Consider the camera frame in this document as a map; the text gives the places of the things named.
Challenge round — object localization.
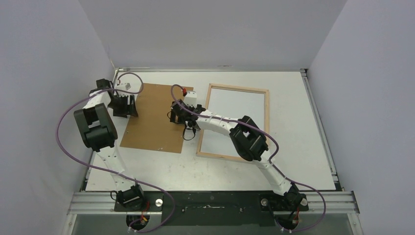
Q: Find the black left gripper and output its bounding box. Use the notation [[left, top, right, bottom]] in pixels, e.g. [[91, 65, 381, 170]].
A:
[[108, 94, 138, 118]]

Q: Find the brown frame backing board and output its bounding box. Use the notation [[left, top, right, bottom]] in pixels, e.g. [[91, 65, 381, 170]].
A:
[[120, 83, 184, 153]]

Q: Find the white photo paper sheet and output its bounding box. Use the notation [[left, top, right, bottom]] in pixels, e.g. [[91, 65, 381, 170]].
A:
[[201, 88, 267, 158]]

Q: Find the light wooden picture frame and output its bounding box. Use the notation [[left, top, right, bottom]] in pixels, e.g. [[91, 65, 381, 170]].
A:
[[196, 84, 270, 162]]

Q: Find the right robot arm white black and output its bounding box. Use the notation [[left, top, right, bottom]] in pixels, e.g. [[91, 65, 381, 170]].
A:
[[170, 99, 303, 210]]

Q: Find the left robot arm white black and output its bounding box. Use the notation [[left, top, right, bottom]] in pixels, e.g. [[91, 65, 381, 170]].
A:
[[74, 79, 146, 211]]

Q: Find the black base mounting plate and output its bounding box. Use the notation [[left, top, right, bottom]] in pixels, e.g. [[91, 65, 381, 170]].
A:
[[114, 191, 309, 226]]

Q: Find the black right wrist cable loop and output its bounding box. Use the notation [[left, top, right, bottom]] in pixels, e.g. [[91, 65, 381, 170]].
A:
[[182, 127, 198, 141]]

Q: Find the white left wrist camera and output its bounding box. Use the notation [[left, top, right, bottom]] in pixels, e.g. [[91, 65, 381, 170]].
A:
[[116, 83, 131, 92]]

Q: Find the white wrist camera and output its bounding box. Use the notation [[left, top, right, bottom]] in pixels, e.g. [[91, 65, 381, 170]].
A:
[[116, 83, 131, 92], [183, 89, 198, 108]]

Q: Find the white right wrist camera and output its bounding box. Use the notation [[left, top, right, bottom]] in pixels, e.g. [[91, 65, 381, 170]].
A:
[[183, 89, 198, 108]]

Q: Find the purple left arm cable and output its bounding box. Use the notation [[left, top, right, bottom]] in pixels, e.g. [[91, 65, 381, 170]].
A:
[[56, 71, 177, 234]]

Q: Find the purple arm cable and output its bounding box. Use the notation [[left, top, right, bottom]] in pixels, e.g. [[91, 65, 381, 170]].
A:
[[56, 71, 177, 234], [170, 84, 327, 234]]

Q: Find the aluminium front rail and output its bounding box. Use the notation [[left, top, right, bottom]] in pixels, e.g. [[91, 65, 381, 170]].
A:
[[67, 191, 360, 214]]

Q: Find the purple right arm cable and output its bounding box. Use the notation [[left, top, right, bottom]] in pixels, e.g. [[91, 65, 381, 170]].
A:
[[170, 84, 327, 234]]

